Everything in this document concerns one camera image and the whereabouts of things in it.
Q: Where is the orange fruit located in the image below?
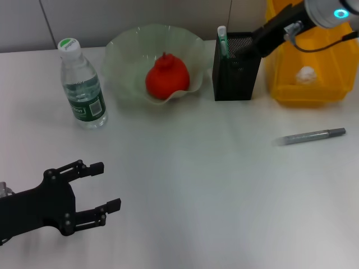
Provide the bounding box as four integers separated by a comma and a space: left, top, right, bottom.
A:
145, 51, 191, 100

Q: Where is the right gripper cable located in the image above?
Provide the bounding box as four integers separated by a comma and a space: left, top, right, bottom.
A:
290, 31, 359, 53

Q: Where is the grey marker pen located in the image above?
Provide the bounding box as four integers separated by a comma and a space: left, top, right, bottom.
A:
271, 127, 347, 147

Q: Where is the white paper ball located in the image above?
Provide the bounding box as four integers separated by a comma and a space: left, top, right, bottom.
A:
296, 66, 318, 85

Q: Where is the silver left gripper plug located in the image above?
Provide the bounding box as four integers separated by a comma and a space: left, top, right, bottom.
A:
0, 181, 14, 197

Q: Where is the green utility knife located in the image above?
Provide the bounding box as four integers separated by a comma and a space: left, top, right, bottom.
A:
217, 25, 231, 61

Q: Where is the green glass fruit bowl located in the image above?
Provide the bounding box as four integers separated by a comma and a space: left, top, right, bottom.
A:
101, 24, 208, 106

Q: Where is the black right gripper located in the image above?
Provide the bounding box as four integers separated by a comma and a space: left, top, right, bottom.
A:
238, 2, 315, 59

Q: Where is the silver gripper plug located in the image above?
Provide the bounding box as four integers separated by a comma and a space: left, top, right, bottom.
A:
283, 20, 305, 42
0, 181, 14, 197

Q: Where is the clear water bottle green label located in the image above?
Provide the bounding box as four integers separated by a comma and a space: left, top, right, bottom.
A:
57, 37, 109, 130

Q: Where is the black mesh pen holder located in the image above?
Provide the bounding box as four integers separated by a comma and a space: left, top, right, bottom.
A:
212, 31, 262, 101

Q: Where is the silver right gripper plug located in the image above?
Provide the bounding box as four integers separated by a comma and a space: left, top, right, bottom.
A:
283, 20, 305, 42

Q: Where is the yellow plastic bin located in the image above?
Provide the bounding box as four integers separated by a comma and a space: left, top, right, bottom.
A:
263, 0, 359, 108

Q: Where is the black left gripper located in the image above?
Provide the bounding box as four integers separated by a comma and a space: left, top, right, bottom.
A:
0, 159, 122, 238

